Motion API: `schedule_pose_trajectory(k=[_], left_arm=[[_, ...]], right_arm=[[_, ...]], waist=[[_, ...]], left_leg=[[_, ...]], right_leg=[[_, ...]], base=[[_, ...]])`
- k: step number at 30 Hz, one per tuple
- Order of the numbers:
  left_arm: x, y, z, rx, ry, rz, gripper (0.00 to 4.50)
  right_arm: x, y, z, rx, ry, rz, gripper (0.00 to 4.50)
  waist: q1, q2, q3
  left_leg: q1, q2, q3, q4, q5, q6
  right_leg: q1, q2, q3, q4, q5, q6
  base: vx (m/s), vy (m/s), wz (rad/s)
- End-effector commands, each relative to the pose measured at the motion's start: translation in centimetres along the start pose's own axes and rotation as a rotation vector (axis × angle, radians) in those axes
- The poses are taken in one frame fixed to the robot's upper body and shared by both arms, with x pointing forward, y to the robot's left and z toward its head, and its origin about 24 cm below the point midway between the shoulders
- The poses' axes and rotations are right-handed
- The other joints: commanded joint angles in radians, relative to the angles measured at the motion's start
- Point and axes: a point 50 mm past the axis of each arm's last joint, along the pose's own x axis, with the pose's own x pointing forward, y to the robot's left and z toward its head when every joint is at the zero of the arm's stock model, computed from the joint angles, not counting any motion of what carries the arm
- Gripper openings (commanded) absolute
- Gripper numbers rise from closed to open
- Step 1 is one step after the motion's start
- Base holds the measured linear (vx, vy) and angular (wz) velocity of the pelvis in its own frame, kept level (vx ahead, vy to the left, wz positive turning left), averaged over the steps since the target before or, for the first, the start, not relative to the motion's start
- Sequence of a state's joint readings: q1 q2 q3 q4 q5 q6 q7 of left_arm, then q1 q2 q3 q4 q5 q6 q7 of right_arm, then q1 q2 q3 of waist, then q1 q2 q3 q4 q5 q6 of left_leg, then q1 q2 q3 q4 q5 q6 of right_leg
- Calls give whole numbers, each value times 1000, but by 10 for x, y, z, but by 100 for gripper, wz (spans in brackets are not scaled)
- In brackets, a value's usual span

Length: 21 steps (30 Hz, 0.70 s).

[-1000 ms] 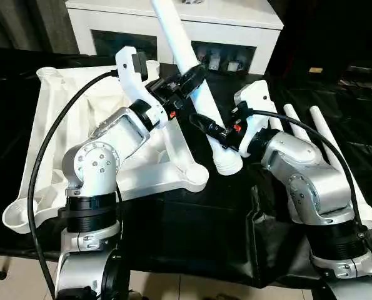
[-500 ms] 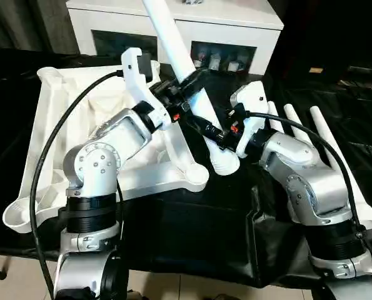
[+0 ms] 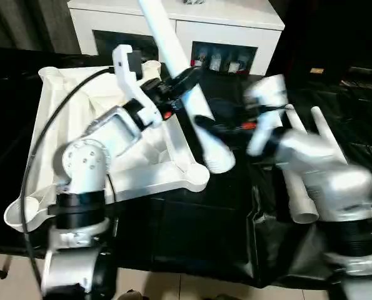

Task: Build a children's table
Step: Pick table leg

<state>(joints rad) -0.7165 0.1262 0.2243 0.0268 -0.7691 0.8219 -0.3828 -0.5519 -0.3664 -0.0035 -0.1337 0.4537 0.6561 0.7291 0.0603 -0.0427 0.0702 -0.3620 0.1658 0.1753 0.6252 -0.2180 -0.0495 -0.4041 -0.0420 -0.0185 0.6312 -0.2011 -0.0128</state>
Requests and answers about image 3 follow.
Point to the white plastic table leg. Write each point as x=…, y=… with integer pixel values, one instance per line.
x=163, y=34
x=323, y=125
x=301, y=203
x=296, y=122

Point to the white plastic table top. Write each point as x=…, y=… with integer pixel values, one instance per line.
x=142, y=178

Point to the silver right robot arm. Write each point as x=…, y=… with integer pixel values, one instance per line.
x=339, y=187

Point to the red and white cup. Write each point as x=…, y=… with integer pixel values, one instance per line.
x=201, y=61

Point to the white bottle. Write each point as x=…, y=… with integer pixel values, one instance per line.
x=216, y=61

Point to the small white cup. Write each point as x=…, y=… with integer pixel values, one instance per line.
x=234, y=65

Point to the white cabinet with glass doors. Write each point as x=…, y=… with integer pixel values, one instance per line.
x=229, y=28

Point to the dark object on cabinet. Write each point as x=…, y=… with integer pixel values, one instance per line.
x=193, y=2

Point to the small yellow label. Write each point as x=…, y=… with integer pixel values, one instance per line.
x=316, y=70

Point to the black plastic mat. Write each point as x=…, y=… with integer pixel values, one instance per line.
x=204, y=234

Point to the grey curtain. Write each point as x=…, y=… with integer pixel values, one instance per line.
x=23, y=25

